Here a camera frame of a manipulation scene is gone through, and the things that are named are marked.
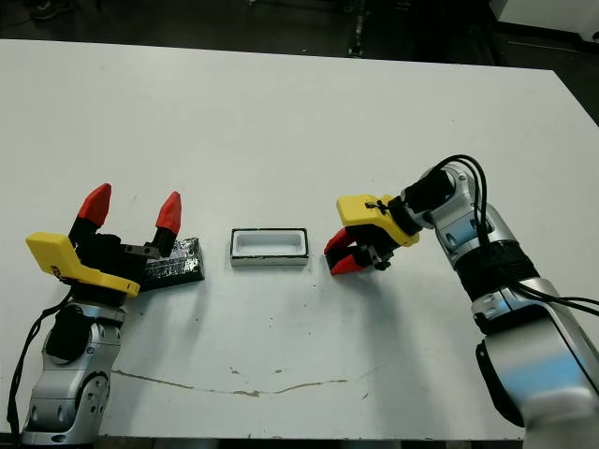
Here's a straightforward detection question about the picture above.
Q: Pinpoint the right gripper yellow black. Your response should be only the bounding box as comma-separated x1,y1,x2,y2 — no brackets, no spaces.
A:
324,194,421,276

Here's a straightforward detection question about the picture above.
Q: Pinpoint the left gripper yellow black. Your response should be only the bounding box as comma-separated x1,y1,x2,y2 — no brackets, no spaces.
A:
25,182,183,308

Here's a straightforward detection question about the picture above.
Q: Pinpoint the black taped box lid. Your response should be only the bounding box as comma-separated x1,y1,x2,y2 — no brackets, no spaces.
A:
139,237,207,294

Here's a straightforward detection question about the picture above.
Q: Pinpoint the black wheeled stand leg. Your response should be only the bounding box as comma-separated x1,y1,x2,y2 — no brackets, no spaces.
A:
348,13,370,57

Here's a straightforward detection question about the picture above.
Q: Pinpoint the white cabinet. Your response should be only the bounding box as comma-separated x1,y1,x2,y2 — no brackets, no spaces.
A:
489,0,599,46

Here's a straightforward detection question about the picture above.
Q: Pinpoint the camera box base white insert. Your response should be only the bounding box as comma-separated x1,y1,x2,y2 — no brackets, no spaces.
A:
229,226,311,268

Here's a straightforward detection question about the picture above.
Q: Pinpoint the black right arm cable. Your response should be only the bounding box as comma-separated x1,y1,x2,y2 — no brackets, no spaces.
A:
432,153,599,314

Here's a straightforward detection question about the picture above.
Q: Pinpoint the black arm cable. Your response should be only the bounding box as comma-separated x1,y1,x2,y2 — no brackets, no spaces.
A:
432,153,599,314
4,303,71,441

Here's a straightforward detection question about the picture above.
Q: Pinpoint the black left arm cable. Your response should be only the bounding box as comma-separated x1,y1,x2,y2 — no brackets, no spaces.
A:
4,303,71,441

